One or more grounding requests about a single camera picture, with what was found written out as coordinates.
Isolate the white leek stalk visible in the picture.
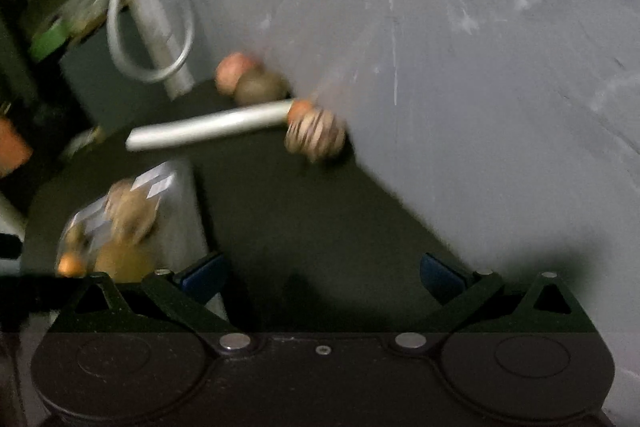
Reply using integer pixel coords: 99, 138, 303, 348
126, 100, 293, 150

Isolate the small orange tangerine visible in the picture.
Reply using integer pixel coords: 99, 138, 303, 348
56, 251, 88, 277
286, 98, 314, 126

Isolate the brown kiwi by apple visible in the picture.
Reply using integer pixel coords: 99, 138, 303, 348
233, 69, 290, 106

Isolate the red apple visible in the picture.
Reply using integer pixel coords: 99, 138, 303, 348
214, 52, 262, 96

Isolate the dark grey cabinet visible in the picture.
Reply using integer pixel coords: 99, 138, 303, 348
60, 27, 169, 134

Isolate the metal baking tray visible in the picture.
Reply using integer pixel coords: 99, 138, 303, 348
56, 157, 229, 320

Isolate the green box on shelf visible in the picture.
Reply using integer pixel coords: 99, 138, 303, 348
30, 18, 70, 61

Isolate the green-brown pear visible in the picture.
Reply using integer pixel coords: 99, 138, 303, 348
93, 242, 155, 283

